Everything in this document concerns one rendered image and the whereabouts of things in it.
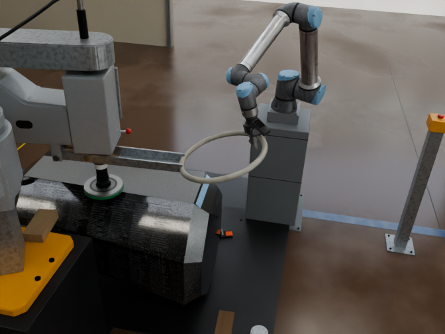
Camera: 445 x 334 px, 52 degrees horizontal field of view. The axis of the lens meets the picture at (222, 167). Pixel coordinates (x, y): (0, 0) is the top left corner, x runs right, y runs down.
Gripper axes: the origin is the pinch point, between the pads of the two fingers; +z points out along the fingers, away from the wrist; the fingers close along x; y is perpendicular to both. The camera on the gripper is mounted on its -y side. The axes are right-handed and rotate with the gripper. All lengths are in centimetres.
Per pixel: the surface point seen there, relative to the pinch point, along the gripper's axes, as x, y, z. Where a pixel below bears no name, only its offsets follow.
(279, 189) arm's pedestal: -36, 49, 78
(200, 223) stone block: 47, 4, 26
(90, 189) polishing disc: 87, 43, -5
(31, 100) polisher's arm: 92, 47, -63
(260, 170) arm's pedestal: -30, 58, 60
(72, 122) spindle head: 81, 33, -48
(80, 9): 56, 29, -96
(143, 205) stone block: 68, 27, 11
